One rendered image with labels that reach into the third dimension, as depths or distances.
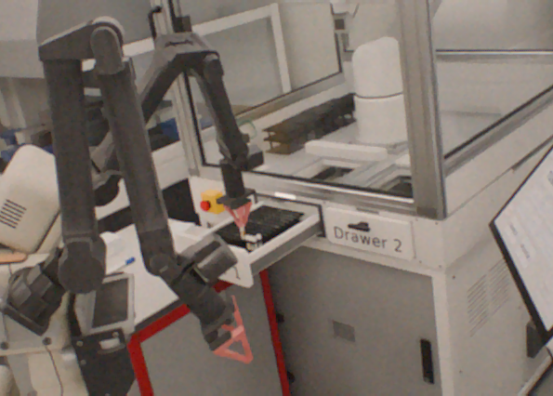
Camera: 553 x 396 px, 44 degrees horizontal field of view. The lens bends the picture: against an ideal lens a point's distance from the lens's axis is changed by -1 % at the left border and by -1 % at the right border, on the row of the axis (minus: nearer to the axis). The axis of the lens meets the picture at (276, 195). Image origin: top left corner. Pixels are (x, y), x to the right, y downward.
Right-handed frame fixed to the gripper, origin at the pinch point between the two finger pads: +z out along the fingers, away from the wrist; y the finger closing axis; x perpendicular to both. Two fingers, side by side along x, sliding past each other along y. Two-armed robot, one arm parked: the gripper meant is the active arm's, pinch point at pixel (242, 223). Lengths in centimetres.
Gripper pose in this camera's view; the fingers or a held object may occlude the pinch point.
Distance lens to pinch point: 197.8
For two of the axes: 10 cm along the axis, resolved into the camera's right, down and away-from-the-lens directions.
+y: 6.7, -3.7, 6.5
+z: 1.6, 9.2, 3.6
